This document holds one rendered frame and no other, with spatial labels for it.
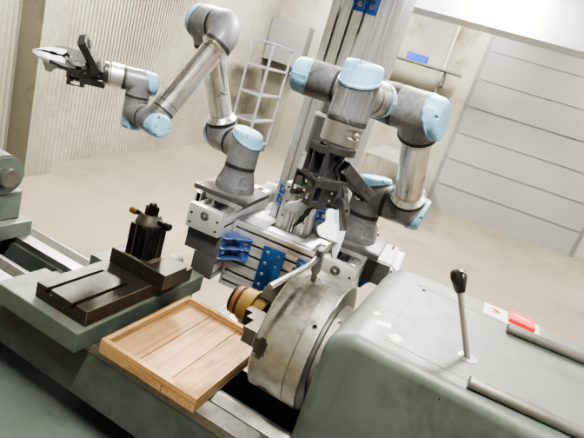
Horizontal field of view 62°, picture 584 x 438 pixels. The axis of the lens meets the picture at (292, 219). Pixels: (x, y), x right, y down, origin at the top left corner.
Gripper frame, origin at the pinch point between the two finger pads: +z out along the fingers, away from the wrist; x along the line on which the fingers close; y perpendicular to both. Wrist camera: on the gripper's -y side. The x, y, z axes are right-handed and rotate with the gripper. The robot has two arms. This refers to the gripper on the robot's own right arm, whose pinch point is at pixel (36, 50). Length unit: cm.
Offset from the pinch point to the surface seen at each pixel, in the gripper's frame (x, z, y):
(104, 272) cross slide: -59, -25, 22
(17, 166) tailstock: -18.1, 1.9, 33.0
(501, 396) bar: -115, -80, -51
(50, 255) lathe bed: -42, -11, 47
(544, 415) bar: -118, -85, -53
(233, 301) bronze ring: -79, -52, -5
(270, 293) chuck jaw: -78, -61, -10
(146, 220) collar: -48, -34, 9
